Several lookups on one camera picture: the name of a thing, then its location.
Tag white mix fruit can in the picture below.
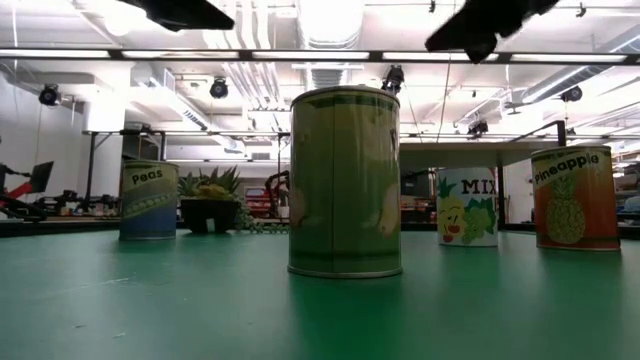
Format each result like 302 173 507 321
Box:
436 167 499 248

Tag orange pineapple can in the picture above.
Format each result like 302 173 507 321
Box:
530 145 622 252

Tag peas can green blue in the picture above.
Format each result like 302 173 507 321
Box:
118 159 180 242

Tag green pears can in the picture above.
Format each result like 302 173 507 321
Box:
287 85 404 280

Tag shelf with black legs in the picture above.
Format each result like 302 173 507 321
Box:
399 119 569 232

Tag red storage bins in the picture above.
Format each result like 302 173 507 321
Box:
244 187 274 219

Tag succulent plant in black pot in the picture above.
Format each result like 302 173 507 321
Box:
169 166 290 236

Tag black background monitor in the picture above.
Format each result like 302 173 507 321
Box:
27 160 55 195

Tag red background robot part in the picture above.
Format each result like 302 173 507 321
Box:
8 179 39 201

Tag overhead black frame bar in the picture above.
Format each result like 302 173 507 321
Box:
0 47 640 65

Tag black overhead rig camera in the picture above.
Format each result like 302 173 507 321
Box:
380 64 406 96

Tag black background workstation frame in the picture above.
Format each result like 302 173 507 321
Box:
82 128 291 201

